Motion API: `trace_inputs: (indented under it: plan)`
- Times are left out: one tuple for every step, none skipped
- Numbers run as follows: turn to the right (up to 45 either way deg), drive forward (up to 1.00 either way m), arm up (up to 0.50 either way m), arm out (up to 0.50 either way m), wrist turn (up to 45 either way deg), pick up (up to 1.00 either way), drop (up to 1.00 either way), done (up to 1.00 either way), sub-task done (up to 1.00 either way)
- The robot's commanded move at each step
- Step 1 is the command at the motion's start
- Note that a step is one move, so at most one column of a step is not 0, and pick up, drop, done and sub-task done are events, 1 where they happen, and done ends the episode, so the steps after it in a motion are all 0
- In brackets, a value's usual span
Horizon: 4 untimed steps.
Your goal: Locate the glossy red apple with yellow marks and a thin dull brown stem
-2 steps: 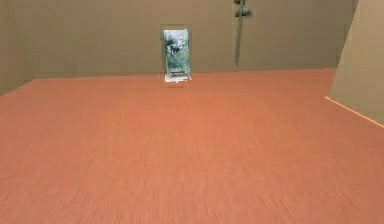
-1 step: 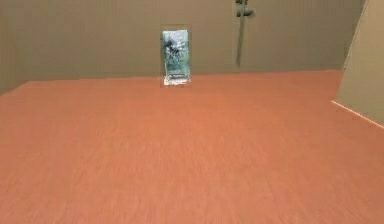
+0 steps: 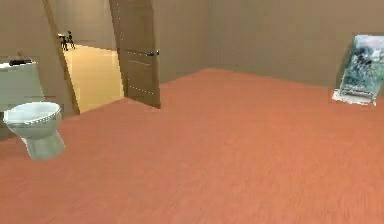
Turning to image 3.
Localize brown wooden room door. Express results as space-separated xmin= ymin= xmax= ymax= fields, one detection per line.
xmin=108 ymin=0 xmax=162 ymax=110

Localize black chair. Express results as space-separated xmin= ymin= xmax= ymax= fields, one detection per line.
xmin=57 ymin=30 xmax=76 ymax=52

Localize white toilet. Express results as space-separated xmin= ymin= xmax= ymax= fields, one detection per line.
xmin=0 ymin=61 xmax=66 ymax=161

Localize green framed picture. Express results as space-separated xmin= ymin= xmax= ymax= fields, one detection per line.
xmin=331 ymin=34 xmax=384 ymax=107

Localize small black object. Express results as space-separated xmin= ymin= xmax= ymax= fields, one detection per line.
xmin=8 ymin=58 xmax=33 ymax=67

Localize silver door handle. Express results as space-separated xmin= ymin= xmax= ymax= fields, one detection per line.
xmin=126 ymin=49 xmax=161 ymax=58

